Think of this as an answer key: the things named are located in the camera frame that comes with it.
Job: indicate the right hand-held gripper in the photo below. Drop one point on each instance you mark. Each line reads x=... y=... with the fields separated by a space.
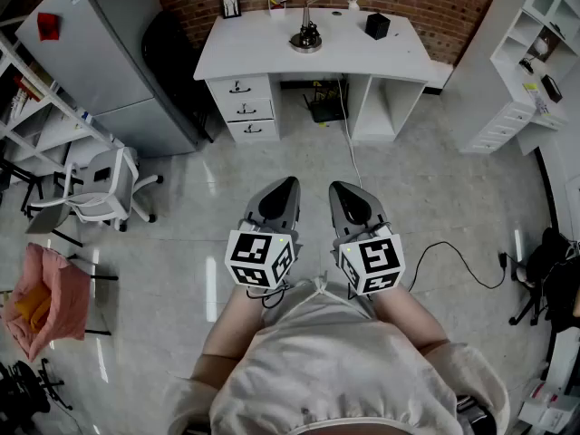
x=378 y=256

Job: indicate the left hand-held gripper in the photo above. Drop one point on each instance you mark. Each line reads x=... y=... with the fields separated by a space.
x=258 y=249

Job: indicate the silver desk lamp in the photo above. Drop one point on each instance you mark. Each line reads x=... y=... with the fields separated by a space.
x=306 y=43

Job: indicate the person's right forearm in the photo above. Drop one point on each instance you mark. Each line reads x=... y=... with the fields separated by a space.
x=408 y=320

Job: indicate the person's left forearm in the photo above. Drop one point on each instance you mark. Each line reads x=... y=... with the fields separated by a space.
x=229 y=329

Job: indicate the white drawer with black handle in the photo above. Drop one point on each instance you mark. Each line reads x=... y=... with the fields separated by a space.
x=240 y=89
x=249 y=110
x=252 y=130

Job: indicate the white desk with drawers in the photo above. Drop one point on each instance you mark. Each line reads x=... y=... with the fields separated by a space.
x=254 y=48

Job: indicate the black router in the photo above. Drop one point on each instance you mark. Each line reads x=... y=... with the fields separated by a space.
x=328 y=109

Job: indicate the person's white top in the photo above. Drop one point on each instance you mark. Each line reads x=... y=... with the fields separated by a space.
x=335 y=370

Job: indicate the white office chair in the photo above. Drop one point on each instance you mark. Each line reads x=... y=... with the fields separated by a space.
x=106 y=184

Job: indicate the white cabinet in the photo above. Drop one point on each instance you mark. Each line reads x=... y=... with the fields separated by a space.
x=480 y=84

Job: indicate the black cube box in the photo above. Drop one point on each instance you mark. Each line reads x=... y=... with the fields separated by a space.
x=377 y=26

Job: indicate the white pen holder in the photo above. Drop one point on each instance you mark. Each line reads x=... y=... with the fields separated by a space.
x=277 y=11

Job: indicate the black office chair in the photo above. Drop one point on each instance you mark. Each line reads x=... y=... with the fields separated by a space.
x=544 y=256

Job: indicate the grey refrigerator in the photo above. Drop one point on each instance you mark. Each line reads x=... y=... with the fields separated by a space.
x=104 y=61

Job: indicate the small black box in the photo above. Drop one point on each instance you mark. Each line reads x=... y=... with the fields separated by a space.
x=551 y=88

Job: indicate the small globe ornament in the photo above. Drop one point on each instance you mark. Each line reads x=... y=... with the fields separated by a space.
x=539 y=48

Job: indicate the white shelving unit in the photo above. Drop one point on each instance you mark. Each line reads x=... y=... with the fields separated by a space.
x=45 y=125

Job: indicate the yellow pad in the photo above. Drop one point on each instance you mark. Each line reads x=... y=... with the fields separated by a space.
x=31 y=308

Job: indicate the row of books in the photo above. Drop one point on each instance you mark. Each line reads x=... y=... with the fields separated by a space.
x=25 y=95

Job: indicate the white cardboard box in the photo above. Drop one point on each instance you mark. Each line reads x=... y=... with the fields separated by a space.
x=548 y=408

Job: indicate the red paper box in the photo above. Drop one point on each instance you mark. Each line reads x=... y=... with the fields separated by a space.
x=48 y=26

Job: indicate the black metal chair frame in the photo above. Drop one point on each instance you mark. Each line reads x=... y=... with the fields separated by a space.
x=102 y=278

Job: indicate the black picture frame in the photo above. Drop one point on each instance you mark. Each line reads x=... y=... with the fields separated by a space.
x=231 y=7

